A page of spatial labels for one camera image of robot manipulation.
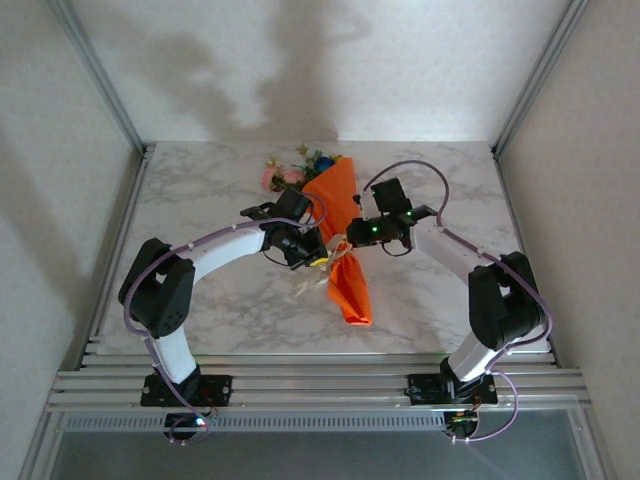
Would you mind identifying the cream satin ribbon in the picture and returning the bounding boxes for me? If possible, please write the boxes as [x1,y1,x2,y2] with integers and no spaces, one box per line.
[293,234,354,300]

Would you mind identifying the orange wrapping paper sheet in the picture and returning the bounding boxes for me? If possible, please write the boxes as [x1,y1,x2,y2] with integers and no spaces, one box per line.
[302,157,374,327]

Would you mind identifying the pink artificial flower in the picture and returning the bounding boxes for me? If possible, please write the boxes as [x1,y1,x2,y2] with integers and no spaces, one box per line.
[262,158,306,194]

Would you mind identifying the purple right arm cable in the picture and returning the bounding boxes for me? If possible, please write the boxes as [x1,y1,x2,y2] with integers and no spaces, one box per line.
[367,159,555,445]

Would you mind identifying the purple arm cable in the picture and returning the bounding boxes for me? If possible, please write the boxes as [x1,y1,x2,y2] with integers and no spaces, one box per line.
[367,159,555,445]
[123,192,329,446]

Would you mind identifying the aluminium front frame rails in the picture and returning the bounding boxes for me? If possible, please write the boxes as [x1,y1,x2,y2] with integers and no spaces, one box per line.
[44,352,594,414]

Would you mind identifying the aluminium right side rail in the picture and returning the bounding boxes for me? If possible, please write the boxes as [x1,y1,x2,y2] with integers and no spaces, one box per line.
[492,144,561,366]

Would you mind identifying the aluminium rail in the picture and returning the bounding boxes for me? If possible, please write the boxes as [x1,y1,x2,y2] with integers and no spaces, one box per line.
[492,144,561,366]
[74,144,154,371]

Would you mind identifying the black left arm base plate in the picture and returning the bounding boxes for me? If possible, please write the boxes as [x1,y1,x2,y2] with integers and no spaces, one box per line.
[139,374,235,407]

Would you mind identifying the grey slotted cable duct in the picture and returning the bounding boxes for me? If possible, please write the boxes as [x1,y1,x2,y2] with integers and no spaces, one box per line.
[62,412,449,434]

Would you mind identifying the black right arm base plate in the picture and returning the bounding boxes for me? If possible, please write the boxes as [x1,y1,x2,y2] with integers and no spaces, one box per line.
[405,373,500,406]

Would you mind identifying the aluminium left side rail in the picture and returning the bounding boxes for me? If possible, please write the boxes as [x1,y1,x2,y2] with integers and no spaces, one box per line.
[74,144,154,371]

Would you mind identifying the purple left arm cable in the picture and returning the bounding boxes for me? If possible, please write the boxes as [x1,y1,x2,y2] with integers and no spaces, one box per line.
[123,192,329,446]

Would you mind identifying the aluminium right frame post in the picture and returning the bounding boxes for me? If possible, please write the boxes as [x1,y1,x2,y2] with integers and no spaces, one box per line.
[491,0,594,156]

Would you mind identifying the aluminium frame post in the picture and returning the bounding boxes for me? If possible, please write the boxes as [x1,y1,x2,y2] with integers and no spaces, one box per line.
[491,0,594,156]
[47,0,151,156]

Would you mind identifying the aluminium left frame post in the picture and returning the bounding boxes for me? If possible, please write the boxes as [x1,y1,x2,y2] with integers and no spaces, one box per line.
[47,0,151,156]

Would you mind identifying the aluminium right frame leg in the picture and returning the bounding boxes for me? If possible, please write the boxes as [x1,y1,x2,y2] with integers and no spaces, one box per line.
[569,407,619,480]

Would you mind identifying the aluminium frame leg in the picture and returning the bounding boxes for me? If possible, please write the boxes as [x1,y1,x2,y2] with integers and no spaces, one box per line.
[569,407,619,480]
[17,412,66,480]

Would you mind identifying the aluminium left frame leg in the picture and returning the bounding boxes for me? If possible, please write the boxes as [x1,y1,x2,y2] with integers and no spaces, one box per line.
[17,412,66,480]

